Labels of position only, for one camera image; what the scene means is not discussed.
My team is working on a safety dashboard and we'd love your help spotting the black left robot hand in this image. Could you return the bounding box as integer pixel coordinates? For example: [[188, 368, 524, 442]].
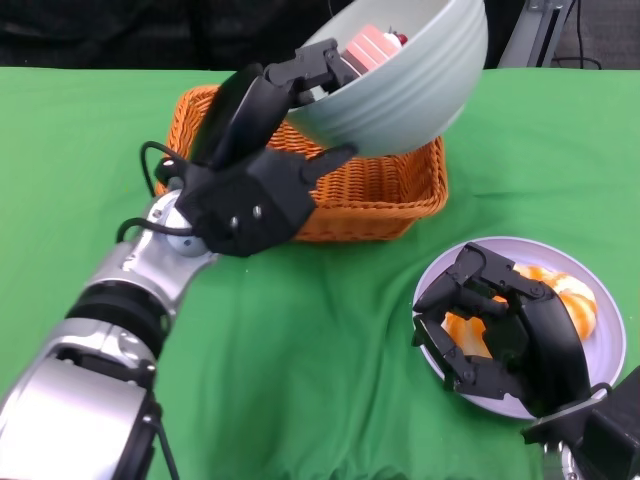
[[192, 38, 362, 185]]

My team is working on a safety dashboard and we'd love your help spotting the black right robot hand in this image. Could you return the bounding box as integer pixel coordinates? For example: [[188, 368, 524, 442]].
[[410, 242, 595, 419]]

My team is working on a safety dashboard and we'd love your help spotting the ring-shaped swirl bread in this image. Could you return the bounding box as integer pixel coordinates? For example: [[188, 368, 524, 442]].
[[513, 264, 600, 342]]

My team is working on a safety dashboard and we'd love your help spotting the coral pink cake slice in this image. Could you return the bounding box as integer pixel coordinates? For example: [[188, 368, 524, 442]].
[[344, 24, 407, 80]]

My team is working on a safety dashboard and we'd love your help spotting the grey-green bowl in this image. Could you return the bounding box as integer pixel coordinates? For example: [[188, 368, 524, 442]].
[[287, 0, 490, 159]]

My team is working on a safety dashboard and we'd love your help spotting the lavender plate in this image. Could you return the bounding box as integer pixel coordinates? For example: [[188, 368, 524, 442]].
[[412, 236, 627, 421]]

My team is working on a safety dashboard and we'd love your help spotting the orange wicker basket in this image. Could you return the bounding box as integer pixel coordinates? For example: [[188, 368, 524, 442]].
[[154, 84, 450, 244]]

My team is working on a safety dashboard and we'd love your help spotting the black backdrop cloth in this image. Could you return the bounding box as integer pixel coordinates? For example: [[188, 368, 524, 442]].
[[0, 0, 524, 71]]

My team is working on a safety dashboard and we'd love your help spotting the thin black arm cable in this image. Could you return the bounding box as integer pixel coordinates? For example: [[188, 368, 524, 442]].
[[138, 141, 184, 197]]

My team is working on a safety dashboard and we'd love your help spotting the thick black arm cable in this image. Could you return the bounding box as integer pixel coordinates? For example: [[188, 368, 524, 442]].
[[116, 217, 197, 246]]

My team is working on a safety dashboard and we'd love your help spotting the grey metal frame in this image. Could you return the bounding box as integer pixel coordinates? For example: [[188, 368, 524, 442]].
[[497, 0, 571, 69]]

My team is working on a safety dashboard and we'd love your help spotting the black floor cable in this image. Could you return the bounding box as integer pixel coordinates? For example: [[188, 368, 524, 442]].
[[549, 0, 604, 70]]

